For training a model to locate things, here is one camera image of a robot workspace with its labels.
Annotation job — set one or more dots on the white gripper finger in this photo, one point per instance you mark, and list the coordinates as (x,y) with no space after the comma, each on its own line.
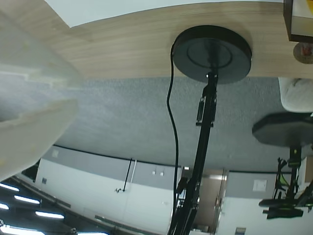
(31,137)
(36,54)

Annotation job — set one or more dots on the brown cardboard box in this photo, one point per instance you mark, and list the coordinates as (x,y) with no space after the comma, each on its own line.
(287,22)

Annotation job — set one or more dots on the black desk lamp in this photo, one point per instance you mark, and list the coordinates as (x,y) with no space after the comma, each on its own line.
(212,54)

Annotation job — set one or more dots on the grey door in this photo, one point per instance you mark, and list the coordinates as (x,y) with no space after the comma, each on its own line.
(212,195)

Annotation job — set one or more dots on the black office chair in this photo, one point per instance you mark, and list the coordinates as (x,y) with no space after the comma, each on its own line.
(283,129)

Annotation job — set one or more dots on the white padded object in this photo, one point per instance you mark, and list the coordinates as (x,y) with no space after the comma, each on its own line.
(296,95)

